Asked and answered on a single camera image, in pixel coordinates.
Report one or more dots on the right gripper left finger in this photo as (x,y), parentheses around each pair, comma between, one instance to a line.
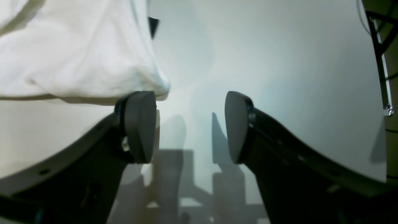
(79,184)

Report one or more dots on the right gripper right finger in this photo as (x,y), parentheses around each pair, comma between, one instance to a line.
(297,184)

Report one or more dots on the white printed t-shirt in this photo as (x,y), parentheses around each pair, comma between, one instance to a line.
(78,49)

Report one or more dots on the black metal frame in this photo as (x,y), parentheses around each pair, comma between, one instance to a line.
(381,17)

